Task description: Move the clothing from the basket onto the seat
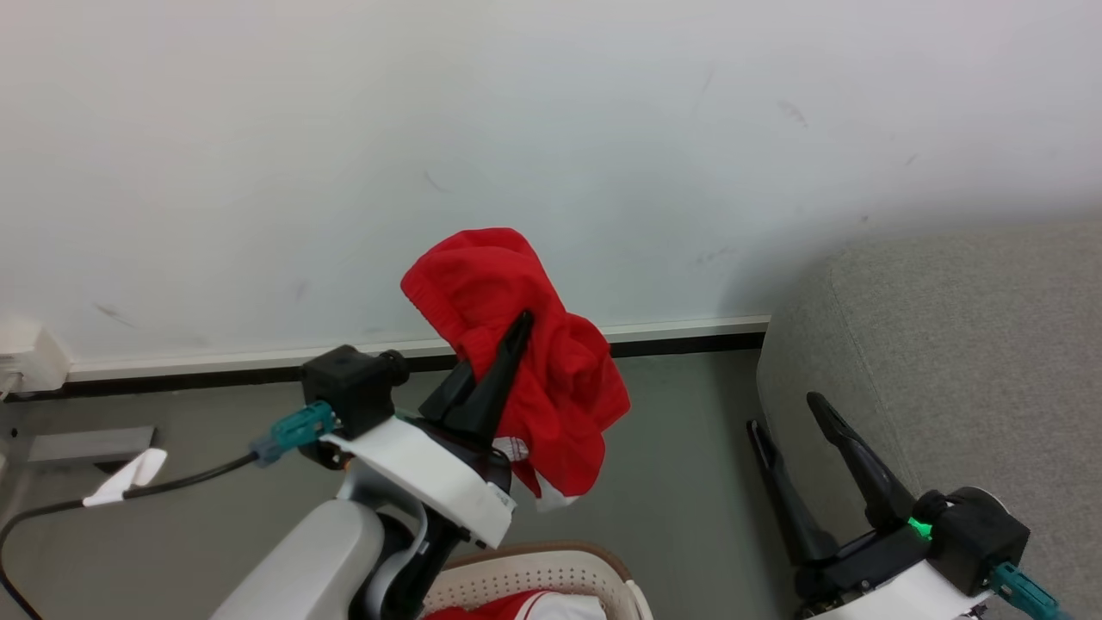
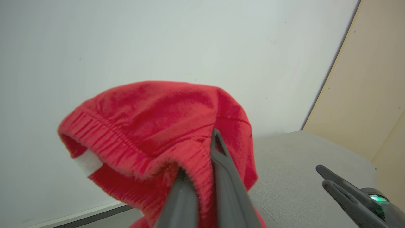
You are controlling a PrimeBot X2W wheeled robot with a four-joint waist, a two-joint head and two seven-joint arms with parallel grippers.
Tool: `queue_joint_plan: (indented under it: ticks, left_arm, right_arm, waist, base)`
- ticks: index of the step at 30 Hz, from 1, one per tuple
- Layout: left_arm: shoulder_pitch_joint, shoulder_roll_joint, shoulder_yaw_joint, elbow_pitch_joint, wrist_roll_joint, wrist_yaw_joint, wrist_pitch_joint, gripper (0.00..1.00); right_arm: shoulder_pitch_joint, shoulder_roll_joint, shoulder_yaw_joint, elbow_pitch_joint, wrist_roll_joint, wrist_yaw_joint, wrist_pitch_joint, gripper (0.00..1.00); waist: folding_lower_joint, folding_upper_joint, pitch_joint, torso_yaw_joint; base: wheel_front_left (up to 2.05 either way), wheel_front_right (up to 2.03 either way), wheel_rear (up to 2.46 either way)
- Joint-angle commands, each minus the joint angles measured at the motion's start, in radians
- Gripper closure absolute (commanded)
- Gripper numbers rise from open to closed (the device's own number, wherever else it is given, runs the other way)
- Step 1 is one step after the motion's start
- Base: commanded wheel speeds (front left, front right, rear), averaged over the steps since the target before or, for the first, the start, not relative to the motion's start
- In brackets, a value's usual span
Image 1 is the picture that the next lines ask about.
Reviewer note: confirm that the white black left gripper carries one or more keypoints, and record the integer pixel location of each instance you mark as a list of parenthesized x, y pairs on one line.
[(430, 469)]

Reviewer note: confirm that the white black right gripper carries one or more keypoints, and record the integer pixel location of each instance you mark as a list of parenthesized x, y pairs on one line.
[(869, 577)]

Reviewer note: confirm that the plain red garment white trim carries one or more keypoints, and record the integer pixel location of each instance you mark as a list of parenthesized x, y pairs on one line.
[(482, 275)]

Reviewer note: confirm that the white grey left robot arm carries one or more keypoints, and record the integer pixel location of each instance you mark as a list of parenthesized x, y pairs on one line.
[(301, 560)]

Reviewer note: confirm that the white perforated basket brown rim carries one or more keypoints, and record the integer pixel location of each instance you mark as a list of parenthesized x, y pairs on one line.
[(534, 573)]

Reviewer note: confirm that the grey fabric sofa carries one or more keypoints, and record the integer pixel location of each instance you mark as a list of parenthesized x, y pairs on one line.
[(964, 344)]

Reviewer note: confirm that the white and black baseboard strip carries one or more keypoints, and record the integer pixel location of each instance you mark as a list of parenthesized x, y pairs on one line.
[(215, 366)]

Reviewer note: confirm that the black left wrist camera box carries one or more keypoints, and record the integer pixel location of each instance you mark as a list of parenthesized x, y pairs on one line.
[(349, 387)]

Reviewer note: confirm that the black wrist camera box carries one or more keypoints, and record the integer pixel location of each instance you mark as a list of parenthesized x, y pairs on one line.
[(977, 538), (349, 387)]

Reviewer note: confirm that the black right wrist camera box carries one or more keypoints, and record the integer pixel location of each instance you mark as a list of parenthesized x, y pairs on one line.
[(977, 538)]

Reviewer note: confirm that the teal left camera connector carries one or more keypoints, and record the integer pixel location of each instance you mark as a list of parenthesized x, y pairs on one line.
[(297, 428)]

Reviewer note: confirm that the teal camera connector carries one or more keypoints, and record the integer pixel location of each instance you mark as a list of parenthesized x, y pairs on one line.
[(297, 428), (1020, 594)]

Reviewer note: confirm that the teal right camera connector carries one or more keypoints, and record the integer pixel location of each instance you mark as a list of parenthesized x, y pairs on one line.
[(1020, 594)]

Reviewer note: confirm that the grey metal frame leg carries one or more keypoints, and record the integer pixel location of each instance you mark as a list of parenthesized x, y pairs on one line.
[(86, 443)]

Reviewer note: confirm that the white wall socket box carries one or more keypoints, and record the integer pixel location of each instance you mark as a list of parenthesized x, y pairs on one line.
[(30, 357)]

